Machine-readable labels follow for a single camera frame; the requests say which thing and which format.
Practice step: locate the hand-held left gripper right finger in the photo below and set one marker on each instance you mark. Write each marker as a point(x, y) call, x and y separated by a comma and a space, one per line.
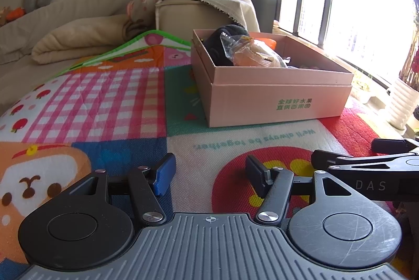
point(257, 175)

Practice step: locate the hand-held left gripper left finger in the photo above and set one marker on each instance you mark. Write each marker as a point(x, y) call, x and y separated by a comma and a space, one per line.
point(165, 173)

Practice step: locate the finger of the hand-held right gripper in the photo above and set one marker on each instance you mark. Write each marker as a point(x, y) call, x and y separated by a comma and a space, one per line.
point(391, 145)
point(324, 158)

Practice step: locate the pink cardboard box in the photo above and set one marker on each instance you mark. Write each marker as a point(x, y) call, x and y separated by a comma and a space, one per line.
point(262, 103)

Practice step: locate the packaged bread bun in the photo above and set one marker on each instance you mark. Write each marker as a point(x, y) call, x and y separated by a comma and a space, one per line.
point(252, 56)

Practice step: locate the black cloth item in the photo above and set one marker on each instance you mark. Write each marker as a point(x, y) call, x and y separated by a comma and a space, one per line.
point(214, 44)

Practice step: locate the white ribbed plant pot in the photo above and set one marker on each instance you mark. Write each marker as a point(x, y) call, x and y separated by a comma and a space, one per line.
point(401, 103)

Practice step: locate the white pot with sprouts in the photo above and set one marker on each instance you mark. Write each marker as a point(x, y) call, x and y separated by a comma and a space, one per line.
point(363, 93)

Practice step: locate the colourful printed play mat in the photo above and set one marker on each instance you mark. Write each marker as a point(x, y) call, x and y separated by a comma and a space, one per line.
point(98, 103)

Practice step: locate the orange plastic item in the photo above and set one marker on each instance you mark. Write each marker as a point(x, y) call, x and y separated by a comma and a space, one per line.
point(270, 43)

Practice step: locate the beige folded quilt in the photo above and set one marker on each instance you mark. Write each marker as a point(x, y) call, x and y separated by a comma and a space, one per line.
point(81, 38)

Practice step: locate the beige ottoman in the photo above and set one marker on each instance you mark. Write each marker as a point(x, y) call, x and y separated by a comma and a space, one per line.
point(183, 15)

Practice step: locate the beige trimmed cloth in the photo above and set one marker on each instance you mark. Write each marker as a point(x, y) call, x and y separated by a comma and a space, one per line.
point(244, 11)

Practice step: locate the beige sofa cushion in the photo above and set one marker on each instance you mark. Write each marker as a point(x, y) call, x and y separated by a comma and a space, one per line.
point(19, 34)

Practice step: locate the orange plush toy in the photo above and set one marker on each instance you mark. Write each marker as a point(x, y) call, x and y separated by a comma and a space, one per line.
point(16, 14)

